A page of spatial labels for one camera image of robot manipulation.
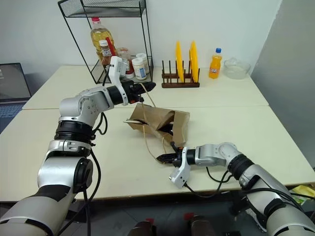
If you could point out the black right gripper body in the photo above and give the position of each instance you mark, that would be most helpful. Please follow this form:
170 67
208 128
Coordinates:
180 157

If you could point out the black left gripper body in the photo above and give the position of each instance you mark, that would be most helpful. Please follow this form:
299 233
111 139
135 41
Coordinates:
131 92

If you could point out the brown paper bag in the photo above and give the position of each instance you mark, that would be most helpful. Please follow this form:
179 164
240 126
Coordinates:
152 115

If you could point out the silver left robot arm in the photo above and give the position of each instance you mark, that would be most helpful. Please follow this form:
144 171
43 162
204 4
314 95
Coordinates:
81 103

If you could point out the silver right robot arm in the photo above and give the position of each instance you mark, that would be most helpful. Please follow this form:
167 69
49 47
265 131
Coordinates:
258 177

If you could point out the black item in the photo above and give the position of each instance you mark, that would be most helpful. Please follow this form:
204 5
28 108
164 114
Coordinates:
168 128

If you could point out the white jar with blue label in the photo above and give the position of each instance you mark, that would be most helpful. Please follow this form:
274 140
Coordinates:
139 70

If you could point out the plain white jar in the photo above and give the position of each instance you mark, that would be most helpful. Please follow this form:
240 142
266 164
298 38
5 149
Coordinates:
145 59

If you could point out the dark wooden plate rack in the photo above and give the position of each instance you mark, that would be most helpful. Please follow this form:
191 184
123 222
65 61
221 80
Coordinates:
180 84

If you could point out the yellow plate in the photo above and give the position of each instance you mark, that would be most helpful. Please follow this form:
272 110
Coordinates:
194 61
179 61

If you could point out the clear jar with orange contents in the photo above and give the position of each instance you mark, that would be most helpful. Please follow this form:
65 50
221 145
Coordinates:
123 53

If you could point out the red-capped spice bottle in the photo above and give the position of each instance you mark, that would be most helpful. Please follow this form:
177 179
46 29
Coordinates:
105 52

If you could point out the large cooking oil bottle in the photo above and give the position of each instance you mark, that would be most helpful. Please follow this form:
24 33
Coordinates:
98 37

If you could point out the orange soda bottle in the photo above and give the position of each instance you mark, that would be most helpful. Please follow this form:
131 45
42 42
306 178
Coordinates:
215 67

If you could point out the dark brown rounded shape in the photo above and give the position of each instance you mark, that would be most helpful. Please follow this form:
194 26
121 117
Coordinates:
201 226
142 228

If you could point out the clear glass bowl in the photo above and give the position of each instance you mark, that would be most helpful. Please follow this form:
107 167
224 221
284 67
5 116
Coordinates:
236 70

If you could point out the grey laptop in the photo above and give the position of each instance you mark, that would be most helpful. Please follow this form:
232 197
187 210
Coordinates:
13 83

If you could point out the yellow-green package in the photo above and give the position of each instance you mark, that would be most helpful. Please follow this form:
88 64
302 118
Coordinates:
304 193

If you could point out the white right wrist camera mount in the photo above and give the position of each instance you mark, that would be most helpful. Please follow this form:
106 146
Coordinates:
180 175

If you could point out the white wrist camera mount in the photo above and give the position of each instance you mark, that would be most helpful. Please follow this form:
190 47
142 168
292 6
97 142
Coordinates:
115 67
180 175

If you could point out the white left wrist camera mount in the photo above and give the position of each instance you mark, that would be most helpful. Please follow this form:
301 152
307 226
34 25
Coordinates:
115 67

